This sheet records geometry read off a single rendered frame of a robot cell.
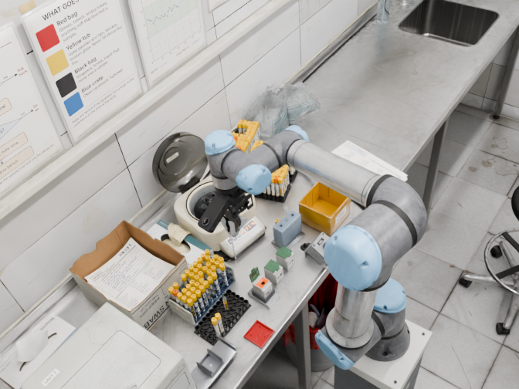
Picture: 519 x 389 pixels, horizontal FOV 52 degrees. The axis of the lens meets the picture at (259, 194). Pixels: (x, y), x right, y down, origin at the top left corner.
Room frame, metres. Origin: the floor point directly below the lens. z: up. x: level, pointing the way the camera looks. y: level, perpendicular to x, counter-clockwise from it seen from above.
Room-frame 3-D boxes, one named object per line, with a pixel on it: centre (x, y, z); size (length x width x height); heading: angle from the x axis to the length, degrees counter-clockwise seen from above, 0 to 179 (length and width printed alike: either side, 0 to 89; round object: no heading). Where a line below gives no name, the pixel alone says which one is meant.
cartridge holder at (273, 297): (0.95, 0.03, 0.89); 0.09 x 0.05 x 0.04; 46
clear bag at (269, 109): (1.77, -0.06, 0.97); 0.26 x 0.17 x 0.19; 152
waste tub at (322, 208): (1.25, -0.22, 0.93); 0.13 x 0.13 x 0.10; 47
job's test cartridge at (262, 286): (0.95, 0.03, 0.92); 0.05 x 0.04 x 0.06; 46
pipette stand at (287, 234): (1.17, -0.08, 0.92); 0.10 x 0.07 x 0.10; 133
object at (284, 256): (1.07, -0.06, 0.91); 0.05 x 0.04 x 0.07; 48
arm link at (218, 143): (1.03, 0.08, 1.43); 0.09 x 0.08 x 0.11; 35
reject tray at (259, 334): (0.82, 0.05, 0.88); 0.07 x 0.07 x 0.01; 48
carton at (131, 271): (1.04, 0.43, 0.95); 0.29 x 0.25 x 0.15; 48
